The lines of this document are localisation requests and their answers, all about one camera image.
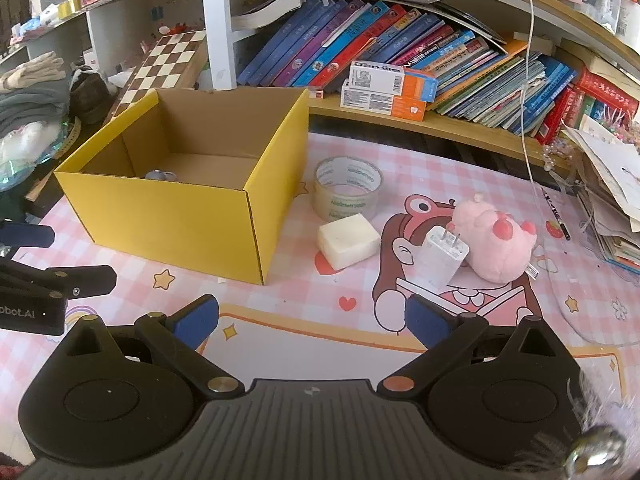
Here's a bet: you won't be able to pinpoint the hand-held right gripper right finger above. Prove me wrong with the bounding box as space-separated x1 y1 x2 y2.
376 294 569 396

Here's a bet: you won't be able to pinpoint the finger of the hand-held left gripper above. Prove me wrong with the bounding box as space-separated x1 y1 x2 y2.
0 260 119 302
0 222 56 250

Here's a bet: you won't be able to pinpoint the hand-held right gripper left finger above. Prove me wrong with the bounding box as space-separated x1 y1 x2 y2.
62 294 246 397

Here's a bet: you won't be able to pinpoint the white wall charger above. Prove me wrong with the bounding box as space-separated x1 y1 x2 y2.
417 224 472 291

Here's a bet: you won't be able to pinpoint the yellow cardboard box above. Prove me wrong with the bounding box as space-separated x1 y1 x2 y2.
53 87 311 286

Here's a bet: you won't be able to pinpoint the pink plush toy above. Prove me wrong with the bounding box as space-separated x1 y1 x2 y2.
449 193 544 284

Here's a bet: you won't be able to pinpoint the white foam block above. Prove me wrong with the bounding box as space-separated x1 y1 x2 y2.
317 213 382 272

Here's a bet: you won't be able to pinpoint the clear tape roll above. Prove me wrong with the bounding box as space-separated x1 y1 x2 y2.
313 156 385 222

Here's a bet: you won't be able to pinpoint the shiny plastic bag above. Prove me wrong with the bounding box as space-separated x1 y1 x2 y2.
0 124 66 191

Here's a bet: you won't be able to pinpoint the pink checked desk mat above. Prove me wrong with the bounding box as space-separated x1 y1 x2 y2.
0 132 640 461

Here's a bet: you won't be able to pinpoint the folded grey clothes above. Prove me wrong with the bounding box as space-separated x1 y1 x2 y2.
0 49 71 141

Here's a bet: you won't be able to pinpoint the dark fuzzy cloth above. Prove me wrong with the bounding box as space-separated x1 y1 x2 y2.
68 65 120 126

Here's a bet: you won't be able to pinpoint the fluffy grey pompom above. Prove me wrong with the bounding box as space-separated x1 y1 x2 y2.
514 369 631 480

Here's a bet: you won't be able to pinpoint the black pen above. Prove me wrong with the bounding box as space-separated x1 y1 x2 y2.
541 187 572 241

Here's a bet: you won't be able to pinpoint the white wooden desk bookshelf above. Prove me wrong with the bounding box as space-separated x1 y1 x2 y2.
199 0 640 176

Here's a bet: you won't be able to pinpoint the silver bell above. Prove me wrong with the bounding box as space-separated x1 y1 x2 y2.
564 424 626 479

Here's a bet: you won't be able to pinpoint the wooden chessboard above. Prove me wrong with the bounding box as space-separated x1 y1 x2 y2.
102 29 209 126

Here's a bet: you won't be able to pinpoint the orange white toothpaste box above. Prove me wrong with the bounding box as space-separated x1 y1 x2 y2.
348 60 439 100
340 84 429 122

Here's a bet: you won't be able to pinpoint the pile of papers and books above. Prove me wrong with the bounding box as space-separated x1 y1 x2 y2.
559 119 640 276

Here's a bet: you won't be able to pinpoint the white side shelf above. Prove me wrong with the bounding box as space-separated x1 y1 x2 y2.
0 0 206 86

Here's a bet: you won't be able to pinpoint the row of colourful books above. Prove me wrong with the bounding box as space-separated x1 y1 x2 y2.
235 0 581 136

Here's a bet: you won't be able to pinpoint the colourful bead ornament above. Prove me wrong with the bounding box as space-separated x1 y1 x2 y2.
597 102 640 144

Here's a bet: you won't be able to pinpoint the thick red dictionary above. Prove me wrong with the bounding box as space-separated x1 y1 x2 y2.
574 67 640 126

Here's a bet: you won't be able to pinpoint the thick yellowed book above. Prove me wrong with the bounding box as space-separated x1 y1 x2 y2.
554 37 640 89

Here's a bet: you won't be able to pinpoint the clear bead string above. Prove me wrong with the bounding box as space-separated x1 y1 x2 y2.
542 139 576 171

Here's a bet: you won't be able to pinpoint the white hanging cable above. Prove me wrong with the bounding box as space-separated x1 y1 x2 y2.
517 0 640 346

